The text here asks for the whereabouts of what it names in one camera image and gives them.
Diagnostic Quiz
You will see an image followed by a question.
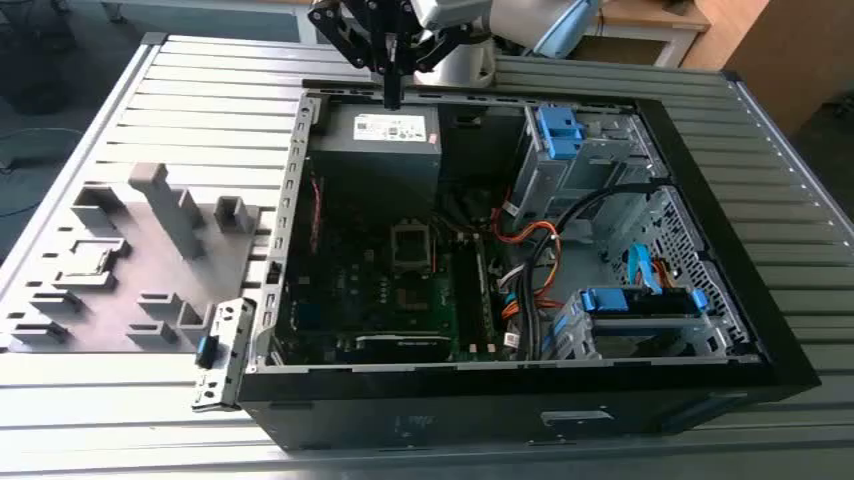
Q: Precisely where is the black office chair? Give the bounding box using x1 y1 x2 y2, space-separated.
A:
0 19 75 116

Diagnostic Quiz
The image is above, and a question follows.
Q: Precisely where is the metal socket cover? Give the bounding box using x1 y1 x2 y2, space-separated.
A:
390 219 437 274

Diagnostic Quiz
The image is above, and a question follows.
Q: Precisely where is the blue black latch clip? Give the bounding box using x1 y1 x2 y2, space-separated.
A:
194 337 222 370

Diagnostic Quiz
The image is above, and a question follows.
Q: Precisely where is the pale blue floor cable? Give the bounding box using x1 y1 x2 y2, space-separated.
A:
0 127 86 219

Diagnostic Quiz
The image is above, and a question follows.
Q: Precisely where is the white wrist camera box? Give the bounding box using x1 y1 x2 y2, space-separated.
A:
404 0 470 32

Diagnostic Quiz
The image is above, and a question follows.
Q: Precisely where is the white frame table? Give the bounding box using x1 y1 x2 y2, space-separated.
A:
99 0 319 46

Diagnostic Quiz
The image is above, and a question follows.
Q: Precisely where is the thick black cable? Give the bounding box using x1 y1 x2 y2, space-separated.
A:
517 182 673 361

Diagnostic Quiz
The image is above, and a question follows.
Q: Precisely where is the grey parts rack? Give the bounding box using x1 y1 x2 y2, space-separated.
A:
0 162 279 354

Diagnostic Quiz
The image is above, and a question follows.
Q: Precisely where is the blue expansion slot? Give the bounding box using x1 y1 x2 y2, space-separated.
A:
292 302 326 331

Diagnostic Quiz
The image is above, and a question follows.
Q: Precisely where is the black PC case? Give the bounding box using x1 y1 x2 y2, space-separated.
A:
236 77 822 454

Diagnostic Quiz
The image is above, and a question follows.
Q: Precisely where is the blue flat cable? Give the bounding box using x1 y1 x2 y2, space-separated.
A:
625 243 663 297

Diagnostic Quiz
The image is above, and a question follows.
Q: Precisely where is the grey metal retainer bracket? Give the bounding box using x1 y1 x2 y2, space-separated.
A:
191 297 259 414

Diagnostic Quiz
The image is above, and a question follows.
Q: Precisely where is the grey power supply unit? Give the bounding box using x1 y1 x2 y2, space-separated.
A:
307 102 446 221

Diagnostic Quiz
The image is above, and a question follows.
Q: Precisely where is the blue plastic disk carrier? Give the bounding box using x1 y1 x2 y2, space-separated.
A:
537 106 590 160

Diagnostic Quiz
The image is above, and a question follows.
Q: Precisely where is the orange wire bundle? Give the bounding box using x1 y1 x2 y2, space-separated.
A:
491 207 567 321

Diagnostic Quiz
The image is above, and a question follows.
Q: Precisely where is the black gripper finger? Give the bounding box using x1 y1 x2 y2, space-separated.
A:
392 0 477 111
307 0 396 111

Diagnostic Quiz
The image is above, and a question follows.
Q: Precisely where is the hard disk in blue carrier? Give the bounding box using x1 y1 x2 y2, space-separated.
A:
579 284 710 319

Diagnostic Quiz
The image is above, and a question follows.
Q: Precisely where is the wooden desk white frame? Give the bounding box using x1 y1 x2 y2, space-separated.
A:
573 0 713 69

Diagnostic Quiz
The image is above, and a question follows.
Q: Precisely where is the red twisted wire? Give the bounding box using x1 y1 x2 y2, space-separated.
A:
307 175 327 254

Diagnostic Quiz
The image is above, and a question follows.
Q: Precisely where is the brown wooden cabinet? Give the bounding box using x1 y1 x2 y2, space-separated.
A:
679 0 854 136

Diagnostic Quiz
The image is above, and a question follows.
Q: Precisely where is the silver drive cage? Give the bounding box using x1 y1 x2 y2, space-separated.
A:
539 289 762 361
513 104 669 221

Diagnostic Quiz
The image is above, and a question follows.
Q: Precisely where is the green motherboard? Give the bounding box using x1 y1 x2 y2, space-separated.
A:
276 164 515 364

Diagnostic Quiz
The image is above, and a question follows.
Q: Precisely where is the black graphics card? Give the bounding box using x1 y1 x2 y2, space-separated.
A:
336 332 455 365

